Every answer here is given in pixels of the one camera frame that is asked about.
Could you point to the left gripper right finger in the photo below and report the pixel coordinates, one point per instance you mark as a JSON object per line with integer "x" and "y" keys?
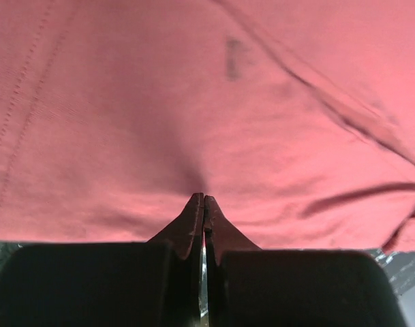
{"x": 250, "y": 286}

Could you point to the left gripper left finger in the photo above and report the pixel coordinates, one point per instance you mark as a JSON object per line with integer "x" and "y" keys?
{"x": 155, "y": 283}

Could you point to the pink t shirt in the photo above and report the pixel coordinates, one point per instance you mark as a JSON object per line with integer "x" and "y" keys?
{"x": 297, "y": 116}

